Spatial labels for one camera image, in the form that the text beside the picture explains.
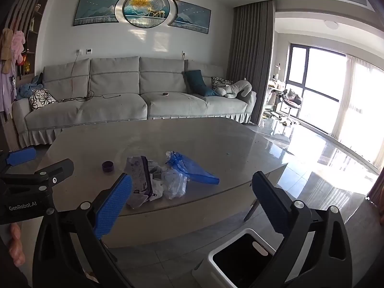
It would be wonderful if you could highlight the grey plush toy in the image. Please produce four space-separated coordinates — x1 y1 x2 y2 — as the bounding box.
214 78 252 99

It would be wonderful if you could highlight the swivel chair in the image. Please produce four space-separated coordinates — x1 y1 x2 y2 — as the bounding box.
280 89 304 125

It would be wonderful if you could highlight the black white floral pillow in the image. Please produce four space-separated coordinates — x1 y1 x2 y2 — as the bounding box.
211 76 234 90
29 88 57 111

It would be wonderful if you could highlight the white sheer curtain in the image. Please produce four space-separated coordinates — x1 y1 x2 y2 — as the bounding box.
330 54 384 171

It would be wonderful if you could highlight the grey curtain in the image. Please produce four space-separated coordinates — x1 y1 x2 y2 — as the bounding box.
226 0 276 125

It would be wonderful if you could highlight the pink hanging garment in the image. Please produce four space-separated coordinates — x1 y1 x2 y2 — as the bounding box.
11 30 26 65

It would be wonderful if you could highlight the cluttered desk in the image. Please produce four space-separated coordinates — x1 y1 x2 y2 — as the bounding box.
264 63 289 118

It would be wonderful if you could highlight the round gold deer painting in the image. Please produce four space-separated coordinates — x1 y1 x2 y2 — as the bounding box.
122 0 171 30

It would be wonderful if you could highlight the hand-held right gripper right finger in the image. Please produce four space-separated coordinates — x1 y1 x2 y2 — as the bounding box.
240 170 356 288

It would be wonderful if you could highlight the beige hanging garment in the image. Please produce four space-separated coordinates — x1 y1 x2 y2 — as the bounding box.
0 28 14 74

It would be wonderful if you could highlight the white paper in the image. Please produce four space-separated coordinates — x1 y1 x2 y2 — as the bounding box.
148 165 168 202

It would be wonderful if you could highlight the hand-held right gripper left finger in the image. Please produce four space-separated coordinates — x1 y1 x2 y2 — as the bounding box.
32 172 134 288

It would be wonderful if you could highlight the black cable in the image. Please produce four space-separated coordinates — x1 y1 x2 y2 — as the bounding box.
55 49 121 103

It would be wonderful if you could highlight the blue plastic bag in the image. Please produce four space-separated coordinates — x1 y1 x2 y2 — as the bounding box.
166 151 220 186

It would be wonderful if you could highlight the clear plastic bag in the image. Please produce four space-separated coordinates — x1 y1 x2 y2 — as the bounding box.
160 150 189 200

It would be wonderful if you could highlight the wooden wall shelf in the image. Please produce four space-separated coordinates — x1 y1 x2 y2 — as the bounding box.
6 0 49 81

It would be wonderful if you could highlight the brown cloth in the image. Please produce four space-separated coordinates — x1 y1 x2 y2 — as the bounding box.
366 168 384 208

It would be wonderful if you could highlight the grey printed zipper pouch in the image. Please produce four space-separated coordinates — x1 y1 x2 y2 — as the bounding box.
125 155 156 209

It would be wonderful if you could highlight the purple hanging garment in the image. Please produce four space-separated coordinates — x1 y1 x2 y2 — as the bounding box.
0 63 17 115

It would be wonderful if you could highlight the grey fabric sofa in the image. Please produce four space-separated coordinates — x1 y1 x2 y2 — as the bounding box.
12 56 258 148

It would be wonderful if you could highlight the white trash bin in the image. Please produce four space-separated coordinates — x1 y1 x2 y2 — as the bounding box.
192 228 285 288

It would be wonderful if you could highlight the person's left hand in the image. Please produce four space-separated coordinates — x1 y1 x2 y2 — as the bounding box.
8 223 27 267

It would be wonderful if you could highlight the black framed window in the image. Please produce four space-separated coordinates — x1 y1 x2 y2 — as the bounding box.
286 44 347 126

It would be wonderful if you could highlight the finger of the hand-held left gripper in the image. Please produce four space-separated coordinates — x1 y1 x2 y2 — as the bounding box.
34 158 75 188
0 147 37 169

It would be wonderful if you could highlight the teal pillow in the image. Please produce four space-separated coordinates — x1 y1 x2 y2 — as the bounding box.
184 70 208 94

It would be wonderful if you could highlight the blue crumpled cloth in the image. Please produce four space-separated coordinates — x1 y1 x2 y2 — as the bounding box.
16 75 44 100

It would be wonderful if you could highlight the curved blue landscape painting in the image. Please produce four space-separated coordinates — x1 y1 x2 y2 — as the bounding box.
73 0 126 27
167 0 212 34

